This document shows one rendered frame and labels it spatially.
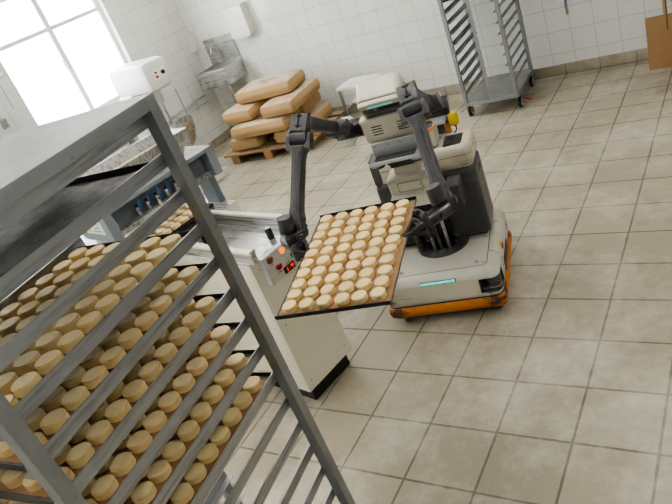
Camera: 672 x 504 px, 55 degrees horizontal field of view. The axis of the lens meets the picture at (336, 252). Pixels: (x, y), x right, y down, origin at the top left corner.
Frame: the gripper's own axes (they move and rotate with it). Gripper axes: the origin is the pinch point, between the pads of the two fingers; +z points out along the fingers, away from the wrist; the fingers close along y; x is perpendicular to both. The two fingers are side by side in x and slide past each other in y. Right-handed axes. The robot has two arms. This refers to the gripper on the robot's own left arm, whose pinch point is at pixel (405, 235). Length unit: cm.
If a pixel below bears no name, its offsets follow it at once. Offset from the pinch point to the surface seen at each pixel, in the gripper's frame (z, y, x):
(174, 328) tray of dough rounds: 82, -37, -37
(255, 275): 39, 21, 74
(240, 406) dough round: 79, -11, -41
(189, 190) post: 64, -65, -39
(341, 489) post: 67, 33, -41
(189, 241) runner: 69, -56, -40
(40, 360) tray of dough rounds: 105, -59, -59
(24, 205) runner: 92, -84, -58
